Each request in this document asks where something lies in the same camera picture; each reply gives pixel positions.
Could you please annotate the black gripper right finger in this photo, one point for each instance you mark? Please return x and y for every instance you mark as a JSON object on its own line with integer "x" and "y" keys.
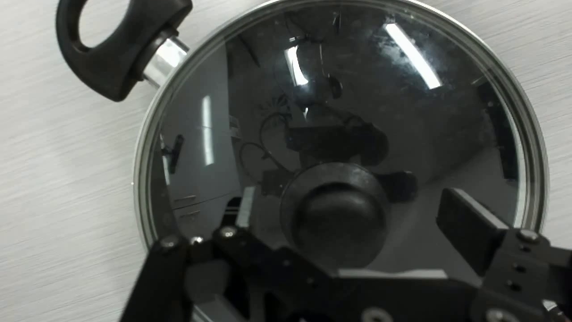
{"x": 524, "y": 275}

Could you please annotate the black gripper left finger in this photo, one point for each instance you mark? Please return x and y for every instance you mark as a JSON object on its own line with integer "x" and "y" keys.
{"x": 238, "y": 270}

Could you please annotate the glass lid with black knob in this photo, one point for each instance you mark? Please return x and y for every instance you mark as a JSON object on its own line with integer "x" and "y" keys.
{"x": 332, "y": 119}

